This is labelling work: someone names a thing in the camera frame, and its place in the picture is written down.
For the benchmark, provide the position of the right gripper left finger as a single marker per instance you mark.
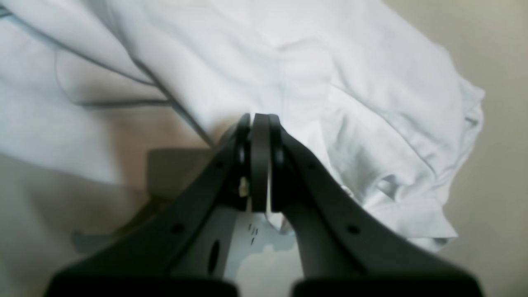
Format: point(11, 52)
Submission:
point(182, 251)

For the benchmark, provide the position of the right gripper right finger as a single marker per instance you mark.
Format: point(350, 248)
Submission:
point(346, 252)

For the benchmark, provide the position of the white T-shirt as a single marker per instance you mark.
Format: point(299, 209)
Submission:
point(88, 85)

